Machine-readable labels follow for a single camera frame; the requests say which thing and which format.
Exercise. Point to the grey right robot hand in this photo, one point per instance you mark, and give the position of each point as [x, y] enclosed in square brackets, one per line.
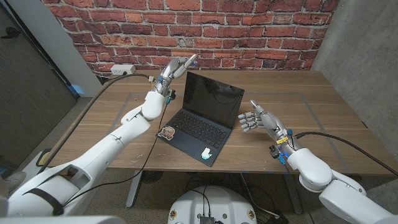
[272, 123]

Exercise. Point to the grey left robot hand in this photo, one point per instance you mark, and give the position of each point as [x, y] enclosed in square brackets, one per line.
[171, 70]

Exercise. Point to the dark laptop with stickers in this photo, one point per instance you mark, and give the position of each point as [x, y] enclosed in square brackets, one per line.
[192, 127]

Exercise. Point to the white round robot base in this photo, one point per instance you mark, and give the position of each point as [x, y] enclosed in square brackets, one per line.
[217, 202]

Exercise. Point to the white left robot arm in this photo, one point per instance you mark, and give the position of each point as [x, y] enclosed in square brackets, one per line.
[102, 152]

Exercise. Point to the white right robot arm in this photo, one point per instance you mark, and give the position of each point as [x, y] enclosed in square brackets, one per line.
[342, 193]

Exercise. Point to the white power strip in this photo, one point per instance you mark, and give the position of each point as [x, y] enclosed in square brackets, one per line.
[122, 69]

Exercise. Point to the red brick print backdrop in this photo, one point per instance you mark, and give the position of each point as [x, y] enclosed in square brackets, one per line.
[217, 31]

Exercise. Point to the grey metal table leg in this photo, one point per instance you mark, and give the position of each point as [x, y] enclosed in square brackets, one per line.
[133, 189]
[293, 193]

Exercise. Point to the black round disc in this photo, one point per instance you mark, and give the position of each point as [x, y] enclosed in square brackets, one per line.
[152, 176]

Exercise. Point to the dark grey door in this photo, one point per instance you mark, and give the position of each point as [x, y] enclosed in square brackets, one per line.
[31, 93]

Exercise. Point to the yellow black-rimmed pad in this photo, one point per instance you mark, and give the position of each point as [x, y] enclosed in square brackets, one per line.
[42, 158]

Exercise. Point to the white robot torso edge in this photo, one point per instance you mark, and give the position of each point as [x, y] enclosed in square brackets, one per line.
[62, 220]

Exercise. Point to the white shoe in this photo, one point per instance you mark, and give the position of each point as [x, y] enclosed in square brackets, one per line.
[15, 180]

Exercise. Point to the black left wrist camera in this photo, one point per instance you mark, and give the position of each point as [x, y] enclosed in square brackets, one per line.
[171, 93]

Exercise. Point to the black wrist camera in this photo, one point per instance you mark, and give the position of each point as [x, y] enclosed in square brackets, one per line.
[275, 152]
[171, 93]

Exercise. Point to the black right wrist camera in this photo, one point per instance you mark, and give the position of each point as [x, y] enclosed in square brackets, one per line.
[275, 152]

